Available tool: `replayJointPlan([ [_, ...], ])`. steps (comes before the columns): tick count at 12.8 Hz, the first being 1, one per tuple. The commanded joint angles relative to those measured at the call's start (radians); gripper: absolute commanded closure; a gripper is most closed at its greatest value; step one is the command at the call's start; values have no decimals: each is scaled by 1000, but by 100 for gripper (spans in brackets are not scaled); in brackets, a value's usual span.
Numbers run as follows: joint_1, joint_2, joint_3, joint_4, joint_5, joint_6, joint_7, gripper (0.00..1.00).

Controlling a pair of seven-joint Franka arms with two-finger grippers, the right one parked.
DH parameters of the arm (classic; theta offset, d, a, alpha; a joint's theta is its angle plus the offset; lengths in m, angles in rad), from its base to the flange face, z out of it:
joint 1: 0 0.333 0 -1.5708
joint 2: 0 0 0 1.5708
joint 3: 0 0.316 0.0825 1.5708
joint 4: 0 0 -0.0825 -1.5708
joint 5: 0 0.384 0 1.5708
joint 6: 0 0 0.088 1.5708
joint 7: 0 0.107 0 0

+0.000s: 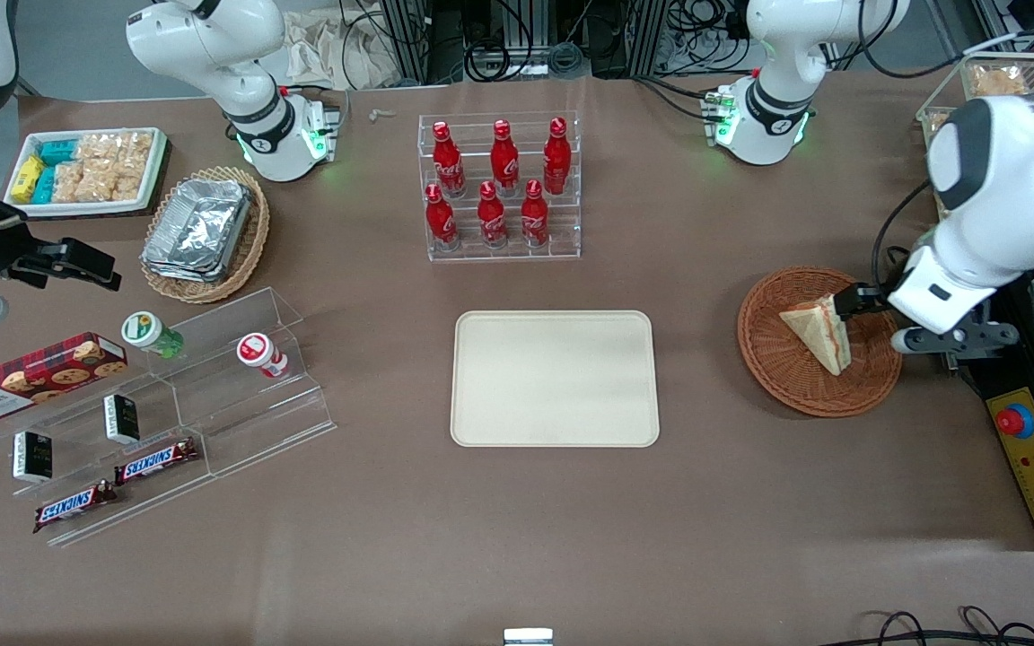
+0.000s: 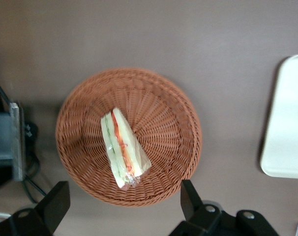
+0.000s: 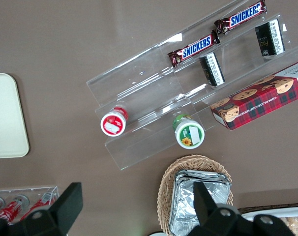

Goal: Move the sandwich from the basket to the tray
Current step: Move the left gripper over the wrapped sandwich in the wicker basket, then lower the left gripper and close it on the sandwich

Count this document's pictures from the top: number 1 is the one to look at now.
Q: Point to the triangle sandwich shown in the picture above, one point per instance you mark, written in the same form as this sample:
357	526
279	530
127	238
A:
813	332

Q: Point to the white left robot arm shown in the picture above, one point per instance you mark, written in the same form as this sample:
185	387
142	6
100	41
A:
782	63

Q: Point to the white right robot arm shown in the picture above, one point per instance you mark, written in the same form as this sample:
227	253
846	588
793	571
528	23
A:
230	54

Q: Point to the aluminium foil tray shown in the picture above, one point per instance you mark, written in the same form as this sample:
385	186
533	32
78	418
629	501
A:
203	220
178	274

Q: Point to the round brown wicker basket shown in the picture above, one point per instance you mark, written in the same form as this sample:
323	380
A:
777	368

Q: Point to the white snack tray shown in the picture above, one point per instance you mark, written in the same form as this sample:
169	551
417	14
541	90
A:
156	166

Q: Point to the oval tan wicker basket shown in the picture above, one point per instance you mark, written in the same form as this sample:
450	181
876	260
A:
248	242

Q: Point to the cream rectangular tray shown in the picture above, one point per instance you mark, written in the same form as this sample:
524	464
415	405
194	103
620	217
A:
553	377

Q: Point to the yellow snack pack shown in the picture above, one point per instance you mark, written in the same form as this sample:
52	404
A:
26	178

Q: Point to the clear rice cracker pack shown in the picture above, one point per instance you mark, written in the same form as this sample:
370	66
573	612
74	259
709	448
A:
113	145
82	182
129	178

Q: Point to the teal snack pack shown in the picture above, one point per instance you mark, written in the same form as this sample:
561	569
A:
57	151
45	186

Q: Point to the green lidded drink bottle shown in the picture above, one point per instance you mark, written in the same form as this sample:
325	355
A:
147	332

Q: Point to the red tartan cookie box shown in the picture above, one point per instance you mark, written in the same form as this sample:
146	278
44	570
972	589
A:
32	377

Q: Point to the small black white box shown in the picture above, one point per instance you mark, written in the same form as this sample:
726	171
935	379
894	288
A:
32	457
122	418

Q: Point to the red emergency stop button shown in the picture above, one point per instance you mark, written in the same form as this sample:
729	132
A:
1012	422

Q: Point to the red lidded drink bottle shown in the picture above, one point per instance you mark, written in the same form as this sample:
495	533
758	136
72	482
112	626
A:
259	353

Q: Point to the brown snickers bar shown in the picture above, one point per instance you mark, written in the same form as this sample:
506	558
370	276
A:
73	507
156	461

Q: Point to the clear acrylic step shelf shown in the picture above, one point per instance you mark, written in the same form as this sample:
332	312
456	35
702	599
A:
248	422

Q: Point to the clear acrylic bottle rack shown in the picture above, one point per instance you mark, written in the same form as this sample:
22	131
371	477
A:
562	229

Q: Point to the crumpled beige paper bag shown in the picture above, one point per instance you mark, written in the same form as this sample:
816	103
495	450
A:
337	49

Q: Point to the small clear plastic piece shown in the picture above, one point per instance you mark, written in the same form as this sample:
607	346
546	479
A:
380	114

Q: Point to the red cola bottle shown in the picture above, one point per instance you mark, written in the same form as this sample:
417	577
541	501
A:
447	161
556	158
504	160
534	216
492	218
441	220

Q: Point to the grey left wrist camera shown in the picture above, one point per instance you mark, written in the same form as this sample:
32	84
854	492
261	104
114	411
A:
957	338

